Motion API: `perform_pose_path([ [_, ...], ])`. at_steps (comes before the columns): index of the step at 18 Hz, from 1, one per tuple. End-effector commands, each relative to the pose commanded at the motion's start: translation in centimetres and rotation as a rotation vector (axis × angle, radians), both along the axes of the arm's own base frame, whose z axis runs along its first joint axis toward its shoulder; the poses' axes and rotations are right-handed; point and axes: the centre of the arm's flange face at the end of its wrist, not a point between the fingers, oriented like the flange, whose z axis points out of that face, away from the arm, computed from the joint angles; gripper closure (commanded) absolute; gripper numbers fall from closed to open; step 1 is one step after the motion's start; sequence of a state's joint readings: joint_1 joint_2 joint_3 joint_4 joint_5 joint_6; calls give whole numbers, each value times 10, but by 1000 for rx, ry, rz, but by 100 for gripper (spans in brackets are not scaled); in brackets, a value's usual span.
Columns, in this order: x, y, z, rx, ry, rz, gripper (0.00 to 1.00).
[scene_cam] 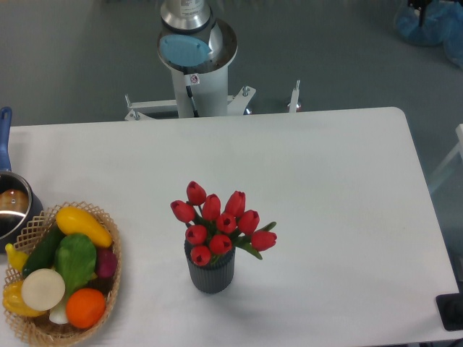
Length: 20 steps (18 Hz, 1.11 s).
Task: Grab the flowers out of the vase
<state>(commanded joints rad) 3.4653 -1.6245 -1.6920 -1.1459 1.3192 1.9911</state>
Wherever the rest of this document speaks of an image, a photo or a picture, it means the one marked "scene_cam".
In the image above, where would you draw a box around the orange fruit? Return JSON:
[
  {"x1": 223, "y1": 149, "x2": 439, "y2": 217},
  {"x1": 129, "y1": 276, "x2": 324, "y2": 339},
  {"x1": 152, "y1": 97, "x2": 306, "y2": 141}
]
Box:
[{"x1": 66, "y1": 288, "x2": 106, "y2": 329}]

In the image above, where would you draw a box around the black device at table edge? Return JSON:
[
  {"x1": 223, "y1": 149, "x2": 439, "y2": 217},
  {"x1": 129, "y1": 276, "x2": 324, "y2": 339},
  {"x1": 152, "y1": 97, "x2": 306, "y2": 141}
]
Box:
[{"x1": 436, "y1": 293, "x2": 462, "y2": 331}]

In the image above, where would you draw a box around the yellow bell pepper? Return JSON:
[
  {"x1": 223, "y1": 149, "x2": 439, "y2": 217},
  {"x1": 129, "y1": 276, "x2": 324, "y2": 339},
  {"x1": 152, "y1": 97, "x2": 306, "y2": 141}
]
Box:
[{"x1": 3, "y1": 280, "x2": 46, "y2": 317}]

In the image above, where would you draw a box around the white frame at right edge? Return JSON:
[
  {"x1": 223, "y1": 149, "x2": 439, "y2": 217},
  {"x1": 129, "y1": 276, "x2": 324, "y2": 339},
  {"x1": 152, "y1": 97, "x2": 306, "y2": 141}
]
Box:
[{"x1": 428, "y1": 124, "x2": 462, "y2": 194}]

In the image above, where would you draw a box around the blue handled saucepan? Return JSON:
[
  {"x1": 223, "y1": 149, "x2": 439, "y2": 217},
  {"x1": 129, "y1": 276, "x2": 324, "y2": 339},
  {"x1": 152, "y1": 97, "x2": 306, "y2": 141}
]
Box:
[{"x1": 1, "y1": 106, "x2": 43, "y2": 254}]

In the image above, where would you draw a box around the dark grey ribbed vase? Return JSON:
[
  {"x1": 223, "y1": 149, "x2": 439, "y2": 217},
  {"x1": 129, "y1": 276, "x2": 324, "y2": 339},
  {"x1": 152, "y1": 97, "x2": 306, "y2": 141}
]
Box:
[{"x1": 184, "y1": 241, "x2": 236, "y2": 294}]

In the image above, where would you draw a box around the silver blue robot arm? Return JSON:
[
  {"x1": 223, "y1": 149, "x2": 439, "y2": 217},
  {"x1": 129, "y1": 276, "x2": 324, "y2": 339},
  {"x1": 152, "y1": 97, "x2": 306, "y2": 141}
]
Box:
[{"x1": 157, "y1": 1, "x2": 238, "y2": 74}]

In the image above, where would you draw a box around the yellow squash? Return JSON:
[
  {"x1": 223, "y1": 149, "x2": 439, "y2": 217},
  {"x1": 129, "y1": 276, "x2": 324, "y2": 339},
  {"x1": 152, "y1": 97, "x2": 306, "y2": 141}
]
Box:
[{"x1": 55, "y1": 206, "x2": 113, "y2": 248}]

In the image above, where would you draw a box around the blue plastic bag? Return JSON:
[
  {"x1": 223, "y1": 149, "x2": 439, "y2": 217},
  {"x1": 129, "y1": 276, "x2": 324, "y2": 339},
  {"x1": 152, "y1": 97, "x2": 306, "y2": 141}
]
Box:
[{"x1": 394, "y1": 1, "x2": 462, "y2": 68}]

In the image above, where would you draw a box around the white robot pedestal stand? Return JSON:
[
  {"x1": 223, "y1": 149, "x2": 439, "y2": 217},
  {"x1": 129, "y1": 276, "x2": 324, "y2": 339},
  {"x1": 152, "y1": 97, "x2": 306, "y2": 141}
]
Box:
[{"x1": 124, "y1": 64, "x2": 302, "y2": 121}]

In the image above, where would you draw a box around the white round radish slice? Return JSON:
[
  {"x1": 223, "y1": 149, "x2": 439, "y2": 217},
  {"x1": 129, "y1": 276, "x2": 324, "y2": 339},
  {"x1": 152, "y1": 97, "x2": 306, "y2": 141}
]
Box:
[{"x1": 21, "y1": 268, "x2": 65, "y2": 311}]

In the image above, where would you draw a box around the purple red onion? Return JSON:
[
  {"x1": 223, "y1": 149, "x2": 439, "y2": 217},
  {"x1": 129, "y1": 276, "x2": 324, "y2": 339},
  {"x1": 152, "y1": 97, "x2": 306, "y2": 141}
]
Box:
[{"x1": 95, "y1": 249, "x2": 118, "y2": 278}]

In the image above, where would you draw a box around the red tulip bouquet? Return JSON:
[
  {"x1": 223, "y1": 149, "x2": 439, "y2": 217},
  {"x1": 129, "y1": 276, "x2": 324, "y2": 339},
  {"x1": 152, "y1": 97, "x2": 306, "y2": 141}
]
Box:
[{"x1": 170, "y1": 181, "x2": 277, "y2": 268}]

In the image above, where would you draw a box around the white green leek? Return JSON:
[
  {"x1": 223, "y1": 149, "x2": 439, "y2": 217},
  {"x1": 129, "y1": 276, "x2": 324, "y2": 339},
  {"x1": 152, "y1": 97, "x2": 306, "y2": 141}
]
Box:
[{"x1": 48, "y1": 299, "x2": 69, "y2": 325}]

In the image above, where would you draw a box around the green lettuce leaf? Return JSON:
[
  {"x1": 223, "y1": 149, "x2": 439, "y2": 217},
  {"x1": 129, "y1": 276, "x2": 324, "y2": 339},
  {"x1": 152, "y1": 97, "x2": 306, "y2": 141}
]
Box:
[{"x1": 54, "y1": 234, "x2": 96, "y2": 299}]

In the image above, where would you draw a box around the woven wicker basket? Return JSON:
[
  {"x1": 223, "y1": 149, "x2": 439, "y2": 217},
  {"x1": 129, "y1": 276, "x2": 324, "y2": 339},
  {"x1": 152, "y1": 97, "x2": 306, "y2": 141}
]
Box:
[{"x1": 4, "y1": 202, "x2": 122, "y2": 346}]

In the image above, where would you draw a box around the dark green cucumber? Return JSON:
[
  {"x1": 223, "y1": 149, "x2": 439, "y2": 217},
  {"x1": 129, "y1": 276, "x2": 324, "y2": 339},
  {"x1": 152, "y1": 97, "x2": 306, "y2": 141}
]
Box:
[{"x1": 22, "y1": 225, "x2": 65, "y2": 278}]

